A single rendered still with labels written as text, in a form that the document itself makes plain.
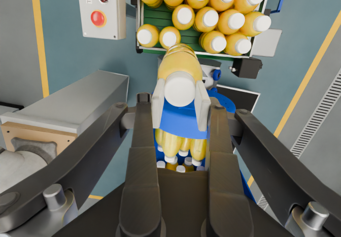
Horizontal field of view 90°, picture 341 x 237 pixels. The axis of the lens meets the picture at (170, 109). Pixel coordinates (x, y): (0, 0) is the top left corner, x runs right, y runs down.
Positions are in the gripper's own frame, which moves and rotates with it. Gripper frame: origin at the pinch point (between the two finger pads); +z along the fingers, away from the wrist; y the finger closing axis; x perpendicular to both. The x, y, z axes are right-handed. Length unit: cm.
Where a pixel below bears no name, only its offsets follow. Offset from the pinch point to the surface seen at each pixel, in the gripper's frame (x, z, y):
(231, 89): -38, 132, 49
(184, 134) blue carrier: -18.6, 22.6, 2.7
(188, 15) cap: 10.9, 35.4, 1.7
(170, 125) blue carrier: -16.9, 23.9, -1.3
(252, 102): -50, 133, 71
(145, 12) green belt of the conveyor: 13, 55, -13
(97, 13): 10.1, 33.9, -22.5
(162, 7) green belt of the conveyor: 15, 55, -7
